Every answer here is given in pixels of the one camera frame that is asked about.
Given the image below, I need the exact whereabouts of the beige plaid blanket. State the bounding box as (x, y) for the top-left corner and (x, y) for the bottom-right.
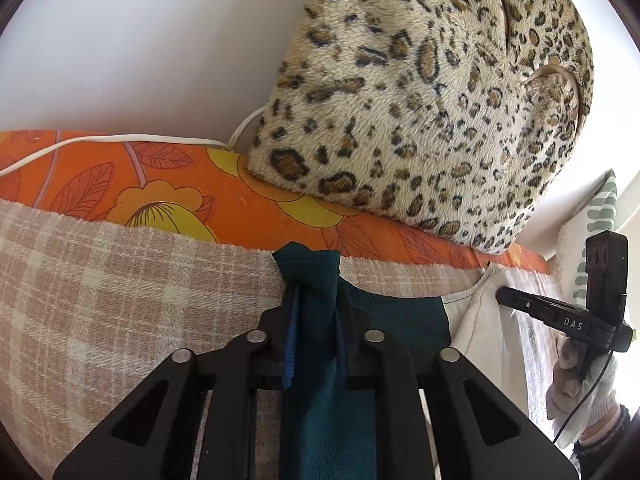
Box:
(0, 199), (571, 480)

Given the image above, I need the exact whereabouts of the black cable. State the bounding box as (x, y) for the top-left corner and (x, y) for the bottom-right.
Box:
(552, 350), (616, 443)

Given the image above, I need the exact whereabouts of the leopard print cushion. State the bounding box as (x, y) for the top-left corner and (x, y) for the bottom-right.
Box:
(246, 0), (595, 255)

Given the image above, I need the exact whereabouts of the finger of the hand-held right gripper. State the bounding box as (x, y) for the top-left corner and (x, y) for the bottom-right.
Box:
(496, 286), (554, 325)

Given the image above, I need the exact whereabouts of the person's right hand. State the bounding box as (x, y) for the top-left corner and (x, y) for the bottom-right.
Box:
(545, 337), (621, 448)

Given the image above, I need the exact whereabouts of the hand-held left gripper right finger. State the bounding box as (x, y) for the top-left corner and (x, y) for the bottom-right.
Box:
(337, 290), (581, 480)

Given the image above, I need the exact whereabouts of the person's right forearm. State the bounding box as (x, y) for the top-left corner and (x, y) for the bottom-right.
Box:
(572, 402), (633, 476)

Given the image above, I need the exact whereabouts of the white green patterned pillow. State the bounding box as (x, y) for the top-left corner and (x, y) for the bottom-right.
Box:
(555, 169), (621, 311)

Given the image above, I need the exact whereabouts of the teal and white printed t-shirt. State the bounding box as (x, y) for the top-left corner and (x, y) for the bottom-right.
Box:
(272, 241), (531, 480)

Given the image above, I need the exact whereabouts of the white cable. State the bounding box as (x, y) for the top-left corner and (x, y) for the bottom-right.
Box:
(0, 107), (266, 178)

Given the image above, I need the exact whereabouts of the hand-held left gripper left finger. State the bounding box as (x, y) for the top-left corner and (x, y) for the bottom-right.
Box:
(52, 285), (301, 480)

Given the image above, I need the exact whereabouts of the orange floral bed sheet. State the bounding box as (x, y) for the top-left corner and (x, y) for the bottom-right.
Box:
(0, 130), (551, 276)

